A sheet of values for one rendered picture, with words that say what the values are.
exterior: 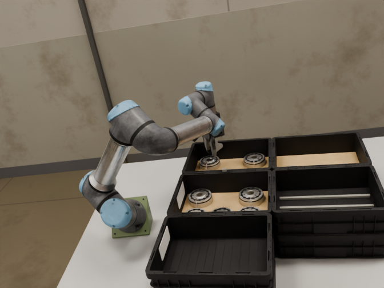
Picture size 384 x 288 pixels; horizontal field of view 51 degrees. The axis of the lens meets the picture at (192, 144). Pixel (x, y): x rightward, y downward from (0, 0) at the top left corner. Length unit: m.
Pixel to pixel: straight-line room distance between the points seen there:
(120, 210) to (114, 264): 0.25
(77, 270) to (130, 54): 2.19
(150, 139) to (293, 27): 2.28
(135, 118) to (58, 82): 2.49
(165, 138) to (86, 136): 2.61
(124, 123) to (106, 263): 0.66
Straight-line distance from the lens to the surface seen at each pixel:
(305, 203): 1.69
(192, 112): 1.72
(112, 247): 1.86
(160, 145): 1.38
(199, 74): 3.51
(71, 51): 3.70
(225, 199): 1.74
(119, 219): 1.65
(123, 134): 1.43
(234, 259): 1.46
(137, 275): 1.68
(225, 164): 1.99
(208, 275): 1.28
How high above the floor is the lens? 1.83
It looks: 26 degrees down
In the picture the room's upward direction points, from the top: 10 degrees counter-clockwise
